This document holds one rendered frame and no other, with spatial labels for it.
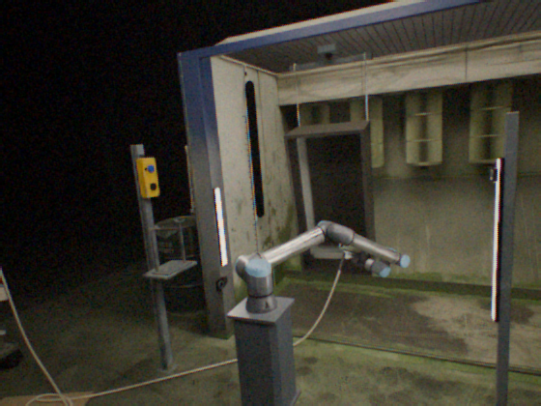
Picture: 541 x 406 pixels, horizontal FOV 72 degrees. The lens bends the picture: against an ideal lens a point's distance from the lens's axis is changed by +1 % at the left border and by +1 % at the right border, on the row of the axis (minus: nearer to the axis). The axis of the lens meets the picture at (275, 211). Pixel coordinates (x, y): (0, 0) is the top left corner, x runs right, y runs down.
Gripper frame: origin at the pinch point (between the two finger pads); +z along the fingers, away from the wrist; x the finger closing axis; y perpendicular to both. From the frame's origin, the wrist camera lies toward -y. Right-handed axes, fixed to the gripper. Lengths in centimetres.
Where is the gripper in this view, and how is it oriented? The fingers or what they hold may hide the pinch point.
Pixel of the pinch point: (346, 250)
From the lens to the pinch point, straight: 301.9
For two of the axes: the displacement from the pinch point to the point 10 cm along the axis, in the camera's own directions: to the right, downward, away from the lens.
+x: 5.8, 1.9, 7.9
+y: -3.7, 9.3, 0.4
